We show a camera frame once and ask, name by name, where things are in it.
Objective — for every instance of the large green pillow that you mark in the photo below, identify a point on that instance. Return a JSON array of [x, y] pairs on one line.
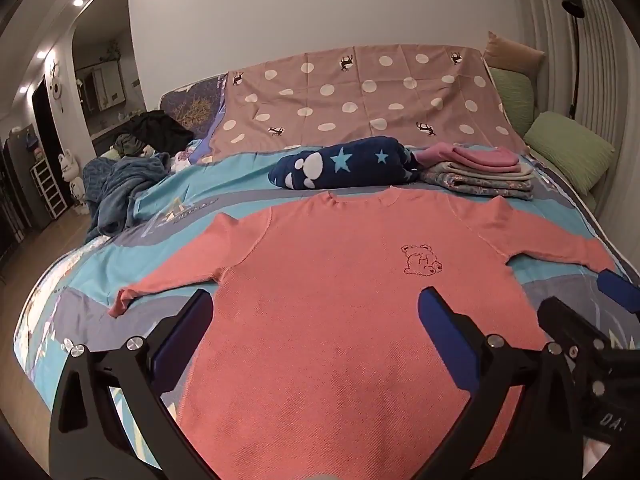
[[570, 152]]

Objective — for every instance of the dark cabinet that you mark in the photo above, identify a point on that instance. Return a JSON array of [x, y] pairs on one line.
[[17, 185]]

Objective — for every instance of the black crumpled clothes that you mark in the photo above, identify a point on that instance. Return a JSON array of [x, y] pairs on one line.
[[160, 132]]

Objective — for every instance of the pink folded garment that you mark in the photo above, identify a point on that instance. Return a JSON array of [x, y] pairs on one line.
[[482, 157]]

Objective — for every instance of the striped grey garment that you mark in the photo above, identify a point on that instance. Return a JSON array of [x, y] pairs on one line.
[[129, 145]]

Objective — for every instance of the tan pillow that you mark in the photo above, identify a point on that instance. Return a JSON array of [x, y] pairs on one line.
[[512, 52]]

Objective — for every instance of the black floor lamp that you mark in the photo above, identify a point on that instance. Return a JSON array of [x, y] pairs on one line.
[[574, 2]]

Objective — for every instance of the grey floral folded garment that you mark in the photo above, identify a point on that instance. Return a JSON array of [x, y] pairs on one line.
[[480, 186]]

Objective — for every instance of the white wall ornament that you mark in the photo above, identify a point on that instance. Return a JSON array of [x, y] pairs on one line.
[[56, 87]]

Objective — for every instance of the navy star fleece blanket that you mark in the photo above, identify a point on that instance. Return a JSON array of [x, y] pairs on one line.
[[350, 161]]

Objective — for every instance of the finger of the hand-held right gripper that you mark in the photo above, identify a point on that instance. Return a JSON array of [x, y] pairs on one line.
[[565, 320], [622, 290]]

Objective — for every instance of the brown polka dot blanket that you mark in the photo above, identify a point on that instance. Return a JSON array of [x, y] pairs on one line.
[[350, 85]]

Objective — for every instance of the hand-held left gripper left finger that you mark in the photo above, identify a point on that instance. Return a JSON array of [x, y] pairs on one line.
[[186, 337]]

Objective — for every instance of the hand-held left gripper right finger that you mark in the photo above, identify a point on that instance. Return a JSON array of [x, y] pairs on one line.
[[444, 340]]

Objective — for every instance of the salmon pink bear sweater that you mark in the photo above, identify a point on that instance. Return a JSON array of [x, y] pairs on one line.
[[325, 310]]

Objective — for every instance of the blue knitted blanket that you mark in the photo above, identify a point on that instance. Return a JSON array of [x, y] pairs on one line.
[[117, 185]]

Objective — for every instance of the dark patterned quilt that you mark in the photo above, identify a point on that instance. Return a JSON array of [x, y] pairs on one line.
[[192, 105]]

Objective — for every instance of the white shelf rack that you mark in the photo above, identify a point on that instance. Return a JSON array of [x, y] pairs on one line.
[[47, 187]]

